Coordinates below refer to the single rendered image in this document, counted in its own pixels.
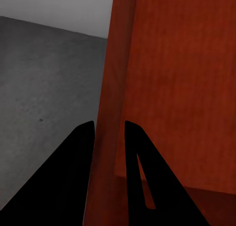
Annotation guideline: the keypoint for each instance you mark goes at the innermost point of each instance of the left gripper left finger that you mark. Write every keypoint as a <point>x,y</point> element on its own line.
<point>56,194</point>

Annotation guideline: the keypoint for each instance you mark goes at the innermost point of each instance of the storage box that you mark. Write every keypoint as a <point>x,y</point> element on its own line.
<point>170,67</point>

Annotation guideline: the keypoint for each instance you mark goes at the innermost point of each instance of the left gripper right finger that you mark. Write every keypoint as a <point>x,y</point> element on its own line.
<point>174,206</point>

